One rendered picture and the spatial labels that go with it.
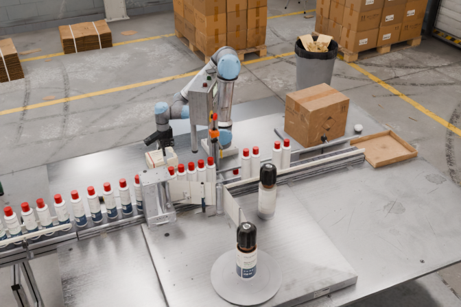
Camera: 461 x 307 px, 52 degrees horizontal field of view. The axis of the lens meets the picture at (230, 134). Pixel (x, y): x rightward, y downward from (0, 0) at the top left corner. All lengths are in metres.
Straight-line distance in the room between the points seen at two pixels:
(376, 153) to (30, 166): 2.95
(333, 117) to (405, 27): 3.74
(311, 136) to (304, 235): 0.77
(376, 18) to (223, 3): 1.84
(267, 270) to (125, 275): 0.63
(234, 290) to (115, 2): 6.09
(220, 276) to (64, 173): 1.22
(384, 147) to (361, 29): 3.13
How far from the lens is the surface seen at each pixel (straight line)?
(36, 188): 4.25
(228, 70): 2.45
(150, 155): 2.79
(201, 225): 2.34
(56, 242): 2.46
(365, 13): 5.95
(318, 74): 4.92
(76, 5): 7.59
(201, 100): 2.22
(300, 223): 2.37
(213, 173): 2.44
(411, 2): 6.44
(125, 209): 2.43
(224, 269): 2.14
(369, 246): 2.39
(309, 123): 2.81
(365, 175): 2.80
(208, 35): 5.72
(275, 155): 2.56
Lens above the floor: 2.52
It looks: 34 degrees down
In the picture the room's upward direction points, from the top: 1 degrees counter-clockwise
